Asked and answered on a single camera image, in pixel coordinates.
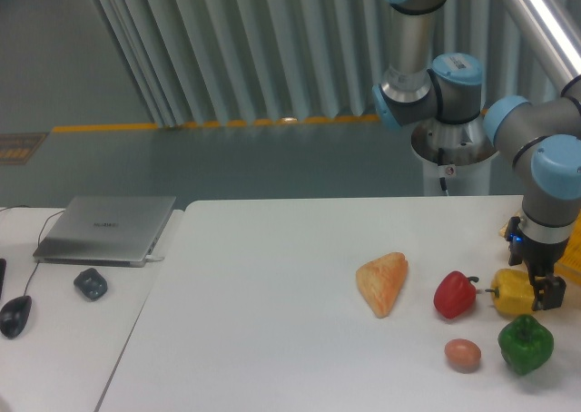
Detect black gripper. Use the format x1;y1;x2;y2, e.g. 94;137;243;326
506;215;570;311

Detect yellow bell pepper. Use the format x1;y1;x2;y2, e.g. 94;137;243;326
486;269;535;316

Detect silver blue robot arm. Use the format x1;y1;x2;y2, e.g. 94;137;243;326
372;0;580;310

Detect green bell pepper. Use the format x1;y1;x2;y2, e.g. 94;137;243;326
497;314;554;376

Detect red bell pepper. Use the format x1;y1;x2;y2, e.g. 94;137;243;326
433;270;479;319

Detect yellow plastic basket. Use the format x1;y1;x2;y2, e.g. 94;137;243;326
497;219;581;287

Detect brown egg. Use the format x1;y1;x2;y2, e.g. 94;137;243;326
444;338;482;371

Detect orange triangular bread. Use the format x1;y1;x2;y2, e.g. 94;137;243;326
355;252;409;319

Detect silver laptop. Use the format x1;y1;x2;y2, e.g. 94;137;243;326
34;196;176;267

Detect black power adapter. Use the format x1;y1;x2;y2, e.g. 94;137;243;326
74;268;108;301

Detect white side table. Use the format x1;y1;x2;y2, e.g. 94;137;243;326
1;208;183;411

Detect black computer mouse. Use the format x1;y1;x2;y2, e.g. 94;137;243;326
0;295;33;339

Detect black keyboard edge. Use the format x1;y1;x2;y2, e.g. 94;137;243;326
0;258;7;299

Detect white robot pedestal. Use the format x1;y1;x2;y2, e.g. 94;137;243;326
411;116;497;196

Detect black mouse cable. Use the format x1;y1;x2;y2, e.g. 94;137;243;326
0;205;67;299

